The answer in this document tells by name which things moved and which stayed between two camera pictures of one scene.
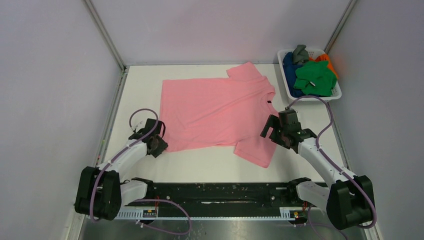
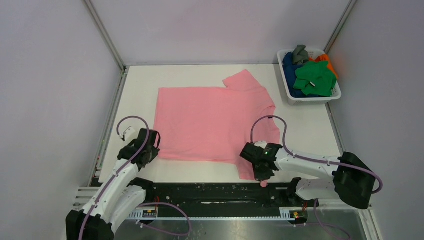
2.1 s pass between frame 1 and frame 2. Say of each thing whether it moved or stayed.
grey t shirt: stayed
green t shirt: stayed
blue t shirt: stayed
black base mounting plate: stayed
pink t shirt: moved
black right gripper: moved
